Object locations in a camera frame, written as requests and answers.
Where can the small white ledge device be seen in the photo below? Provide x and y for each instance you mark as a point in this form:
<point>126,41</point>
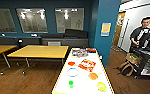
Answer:
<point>2,34</point>
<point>33,34</point>

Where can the clear bowl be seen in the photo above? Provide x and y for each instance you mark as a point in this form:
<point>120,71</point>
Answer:
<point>72,71</point>

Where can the tan backpack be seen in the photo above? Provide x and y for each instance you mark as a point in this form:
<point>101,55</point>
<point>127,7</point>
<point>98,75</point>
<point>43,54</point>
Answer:
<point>126,69</point>

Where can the white long table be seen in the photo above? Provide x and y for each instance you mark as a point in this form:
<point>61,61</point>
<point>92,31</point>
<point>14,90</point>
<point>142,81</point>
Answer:
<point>84,80</point>

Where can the interior glass window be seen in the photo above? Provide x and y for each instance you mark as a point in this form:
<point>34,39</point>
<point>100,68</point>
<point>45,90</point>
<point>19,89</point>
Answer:
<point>2,20</point>
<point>69,20</point>
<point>31,20</point>

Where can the dark bench sofa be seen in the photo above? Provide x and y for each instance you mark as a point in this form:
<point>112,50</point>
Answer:
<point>74,36</point>

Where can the orange round striker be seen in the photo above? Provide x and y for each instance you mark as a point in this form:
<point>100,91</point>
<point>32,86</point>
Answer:
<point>93,76</point>

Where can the small black round object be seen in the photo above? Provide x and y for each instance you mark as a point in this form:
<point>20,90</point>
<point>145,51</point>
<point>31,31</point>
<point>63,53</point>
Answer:
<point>20,41</point>

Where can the brown cardboard box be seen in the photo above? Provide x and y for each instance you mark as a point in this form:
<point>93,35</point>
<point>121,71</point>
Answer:
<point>133,58</point>

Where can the flat red packet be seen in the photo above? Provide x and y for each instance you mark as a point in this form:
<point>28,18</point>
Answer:
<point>91,50</point>

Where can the yellow-green bowl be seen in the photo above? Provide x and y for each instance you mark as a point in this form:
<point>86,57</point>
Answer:
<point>101,86</point>

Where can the colourful printed game box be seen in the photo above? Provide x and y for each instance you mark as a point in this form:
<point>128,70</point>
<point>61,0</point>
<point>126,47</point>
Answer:
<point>79,52</point>

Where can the red round striker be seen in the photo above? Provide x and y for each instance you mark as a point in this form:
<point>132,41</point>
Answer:
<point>71,63</point>

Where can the person in dark shirt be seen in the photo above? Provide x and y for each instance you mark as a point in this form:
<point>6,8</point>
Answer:
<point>141,35</point>

